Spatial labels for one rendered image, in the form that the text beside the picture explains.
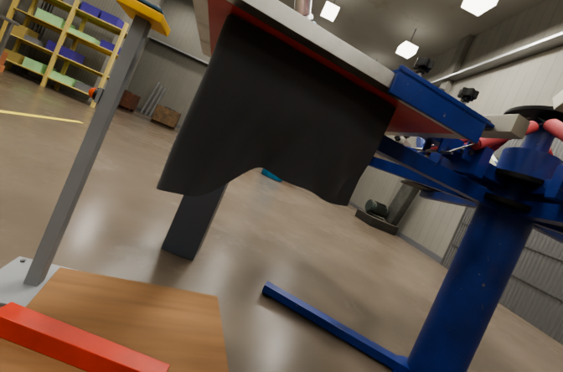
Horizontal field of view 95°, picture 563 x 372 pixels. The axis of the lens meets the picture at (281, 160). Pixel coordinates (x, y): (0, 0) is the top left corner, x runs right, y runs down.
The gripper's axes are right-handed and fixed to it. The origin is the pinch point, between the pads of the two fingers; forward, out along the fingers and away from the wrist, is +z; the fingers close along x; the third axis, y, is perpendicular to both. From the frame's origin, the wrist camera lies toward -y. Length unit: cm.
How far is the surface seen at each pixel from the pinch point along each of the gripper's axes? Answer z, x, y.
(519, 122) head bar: -4, -81, -34
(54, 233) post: 79, 18, 10
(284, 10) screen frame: 0.3, -17.3, -29.1
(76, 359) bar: 94, -5, -16
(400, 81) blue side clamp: 1, -48, -30
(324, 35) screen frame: 0.4, -27.1, -29.2
